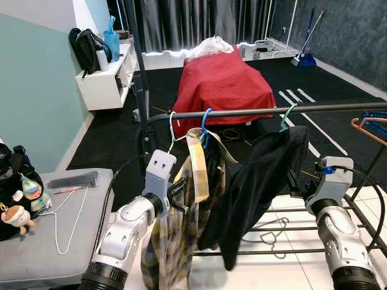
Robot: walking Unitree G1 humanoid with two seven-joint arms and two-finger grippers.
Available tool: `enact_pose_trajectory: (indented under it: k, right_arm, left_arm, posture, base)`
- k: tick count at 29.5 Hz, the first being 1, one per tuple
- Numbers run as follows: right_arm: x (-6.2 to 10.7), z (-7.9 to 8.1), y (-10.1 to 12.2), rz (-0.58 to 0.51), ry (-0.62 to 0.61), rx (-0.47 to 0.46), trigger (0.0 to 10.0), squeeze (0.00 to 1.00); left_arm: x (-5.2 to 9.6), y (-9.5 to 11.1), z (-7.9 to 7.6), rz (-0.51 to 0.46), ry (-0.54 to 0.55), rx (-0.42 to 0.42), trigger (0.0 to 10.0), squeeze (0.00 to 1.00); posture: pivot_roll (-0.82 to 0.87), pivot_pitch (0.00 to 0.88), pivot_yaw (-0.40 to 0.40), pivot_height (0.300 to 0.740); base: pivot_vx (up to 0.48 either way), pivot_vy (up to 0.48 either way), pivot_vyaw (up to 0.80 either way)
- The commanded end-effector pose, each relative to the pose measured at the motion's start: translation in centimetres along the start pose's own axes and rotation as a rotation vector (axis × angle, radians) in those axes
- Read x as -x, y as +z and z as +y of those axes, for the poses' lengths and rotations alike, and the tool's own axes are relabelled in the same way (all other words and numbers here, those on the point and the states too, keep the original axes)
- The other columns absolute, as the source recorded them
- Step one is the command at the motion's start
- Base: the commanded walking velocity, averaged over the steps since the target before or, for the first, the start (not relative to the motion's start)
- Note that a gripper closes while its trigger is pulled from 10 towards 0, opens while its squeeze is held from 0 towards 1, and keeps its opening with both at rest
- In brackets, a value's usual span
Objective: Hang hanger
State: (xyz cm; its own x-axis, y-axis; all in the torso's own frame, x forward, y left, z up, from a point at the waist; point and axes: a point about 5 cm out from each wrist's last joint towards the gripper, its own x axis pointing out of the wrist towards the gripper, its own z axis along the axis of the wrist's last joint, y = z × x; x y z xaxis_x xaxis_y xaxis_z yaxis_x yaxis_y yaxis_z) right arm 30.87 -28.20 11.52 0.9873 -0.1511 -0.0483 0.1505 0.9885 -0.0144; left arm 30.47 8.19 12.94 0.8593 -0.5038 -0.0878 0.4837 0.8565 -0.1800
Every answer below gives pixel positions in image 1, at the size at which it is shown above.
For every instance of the dark curtain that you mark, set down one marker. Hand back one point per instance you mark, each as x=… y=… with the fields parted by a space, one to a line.
x=193 y=24

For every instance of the black flat case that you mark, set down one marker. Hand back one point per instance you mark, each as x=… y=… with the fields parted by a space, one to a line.
x=72 y=179

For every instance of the white plastic bag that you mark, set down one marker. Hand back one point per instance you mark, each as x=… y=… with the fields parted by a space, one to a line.
x=211 y=47

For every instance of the teal plastic hanger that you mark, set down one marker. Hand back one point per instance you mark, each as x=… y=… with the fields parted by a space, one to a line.
x=286 y=118

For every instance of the black garment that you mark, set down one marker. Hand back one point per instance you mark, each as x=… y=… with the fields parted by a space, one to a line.
x=254 y=181

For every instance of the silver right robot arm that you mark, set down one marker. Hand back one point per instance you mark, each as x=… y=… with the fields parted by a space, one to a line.
x=341 y=241

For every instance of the black metal clothes rack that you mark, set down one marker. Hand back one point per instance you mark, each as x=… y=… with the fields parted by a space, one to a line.
x=254 y=110

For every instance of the white shelf unit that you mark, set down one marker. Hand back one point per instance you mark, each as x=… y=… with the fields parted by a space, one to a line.
x=103 y=90

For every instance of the short white floor strip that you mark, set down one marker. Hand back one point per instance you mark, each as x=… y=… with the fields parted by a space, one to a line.
x=306 y=95

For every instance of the white bottle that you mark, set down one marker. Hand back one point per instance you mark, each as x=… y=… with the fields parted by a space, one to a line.
x=102 y=60

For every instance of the yellow plaid shirt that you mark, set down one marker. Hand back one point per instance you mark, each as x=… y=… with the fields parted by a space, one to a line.
x=172 y=241

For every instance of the black backpack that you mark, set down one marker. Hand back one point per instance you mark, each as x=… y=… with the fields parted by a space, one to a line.
x=9 y=181

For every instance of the blue broom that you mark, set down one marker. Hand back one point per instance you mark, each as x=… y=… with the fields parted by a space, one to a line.
x=307 y=60

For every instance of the long white floor strip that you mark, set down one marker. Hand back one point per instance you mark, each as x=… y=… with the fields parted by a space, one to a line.
x=326 y=136
x=283 y=96

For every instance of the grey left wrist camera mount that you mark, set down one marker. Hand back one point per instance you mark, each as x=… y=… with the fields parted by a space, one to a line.
x=160 y=172

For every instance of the black bag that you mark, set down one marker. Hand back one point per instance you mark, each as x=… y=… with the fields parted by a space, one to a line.
x=84 y=48

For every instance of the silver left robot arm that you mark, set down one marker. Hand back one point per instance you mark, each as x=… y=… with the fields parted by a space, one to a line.
x=121 y=235

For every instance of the grey storage box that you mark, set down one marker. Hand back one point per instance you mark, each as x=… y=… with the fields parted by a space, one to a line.
x=36 y=254

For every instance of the orange plastic hanger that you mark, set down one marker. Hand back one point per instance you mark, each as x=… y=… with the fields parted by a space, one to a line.
x=369 y=134

